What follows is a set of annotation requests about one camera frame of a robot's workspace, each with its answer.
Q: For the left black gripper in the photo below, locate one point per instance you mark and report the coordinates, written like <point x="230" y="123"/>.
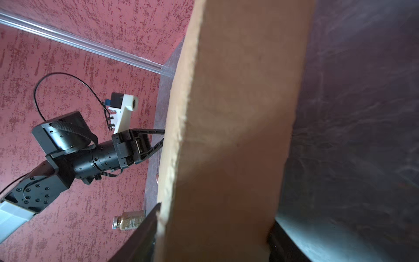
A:
<point x="123" y="150"/>

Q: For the brown cardboard box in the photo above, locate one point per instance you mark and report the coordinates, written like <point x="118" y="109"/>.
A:
<point x="231" y="112"/>

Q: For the left aluminium corner post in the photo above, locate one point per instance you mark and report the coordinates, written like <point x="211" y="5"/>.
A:
<point x="82" y="43"/>

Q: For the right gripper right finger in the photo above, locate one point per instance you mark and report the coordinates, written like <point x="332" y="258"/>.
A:
<point x="282" y="248"/>

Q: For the glass spice jar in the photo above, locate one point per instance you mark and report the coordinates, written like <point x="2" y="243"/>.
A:
<point x="128" y="220"/>

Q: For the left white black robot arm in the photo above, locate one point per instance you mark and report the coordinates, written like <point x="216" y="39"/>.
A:
<point x="72" y="152"/>

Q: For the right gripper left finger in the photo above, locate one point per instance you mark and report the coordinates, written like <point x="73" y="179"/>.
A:
<point x="140" y="247"/>

